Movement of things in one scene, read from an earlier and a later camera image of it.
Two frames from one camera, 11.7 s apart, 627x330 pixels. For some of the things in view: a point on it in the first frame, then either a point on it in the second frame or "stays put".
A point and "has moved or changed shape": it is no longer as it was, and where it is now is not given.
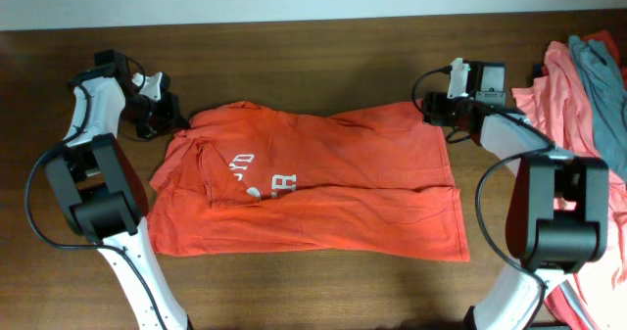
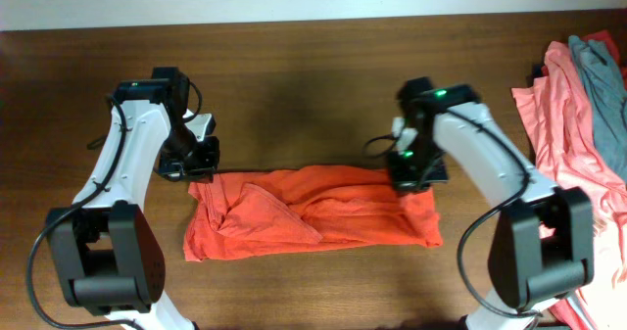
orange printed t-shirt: x=254 y=176 has moved or changed shape
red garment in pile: x=604 y=36 stays put
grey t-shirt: x=607 y=89 stays put
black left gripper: x=169 y=120 to x=202 y=172
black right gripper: x=434 y=106 to x=409 y=183
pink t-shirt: x=555 y=107 stays put
